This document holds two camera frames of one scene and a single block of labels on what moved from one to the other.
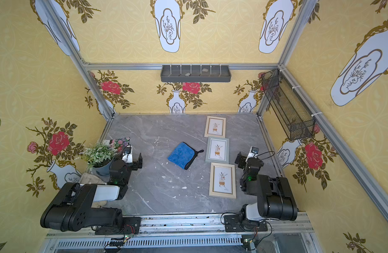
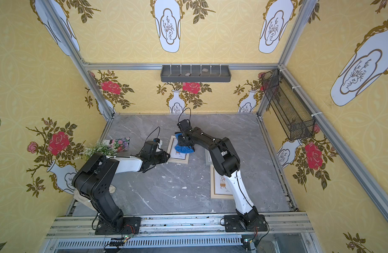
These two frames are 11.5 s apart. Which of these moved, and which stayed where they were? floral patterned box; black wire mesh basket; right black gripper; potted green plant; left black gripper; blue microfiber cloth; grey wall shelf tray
Moved: left black gripper; right black gripper; blue microfiber cloth
Stayed: grey wall shelf tray; floral patterned box; potted green plant; black wire mesh basket
